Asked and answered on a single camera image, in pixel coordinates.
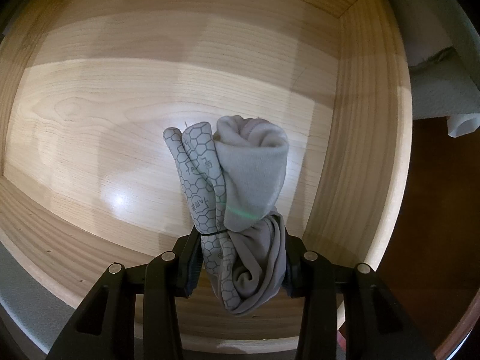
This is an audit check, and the taupe knotted underwear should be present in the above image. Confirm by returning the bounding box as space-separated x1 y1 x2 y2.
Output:
163 115 289 316

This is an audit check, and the wooden top drawer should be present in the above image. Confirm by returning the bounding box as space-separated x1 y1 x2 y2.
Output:
1 0 412 350

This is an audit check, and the grey drawer cabinet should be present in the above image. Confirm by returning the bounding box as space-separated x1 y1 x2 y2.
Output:
0 0 480 360

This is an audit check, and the orange wooden furniture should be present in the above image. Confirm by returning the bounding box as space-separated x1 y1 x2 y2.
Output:
434 291 479 360

